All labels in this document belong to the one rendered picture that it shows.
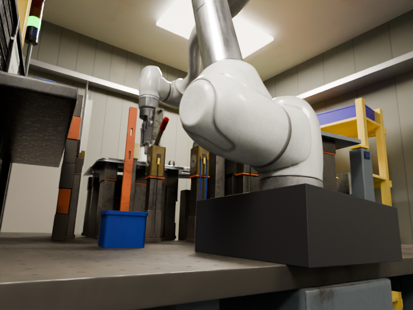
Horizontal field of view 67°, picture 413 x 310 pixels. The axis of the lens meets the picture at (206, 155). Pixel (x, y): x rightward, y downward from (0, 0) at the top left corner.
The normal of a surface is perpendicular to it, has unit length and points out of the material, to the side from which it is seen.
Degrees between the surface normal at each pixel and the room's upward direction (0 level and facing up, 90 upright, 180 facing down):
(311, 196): 90
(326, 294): 90
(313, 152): 90
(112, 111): 90
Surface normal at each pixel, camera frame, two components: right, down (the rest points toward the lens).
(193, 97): -0.73, -0.14
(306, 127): 0.61, -0.29
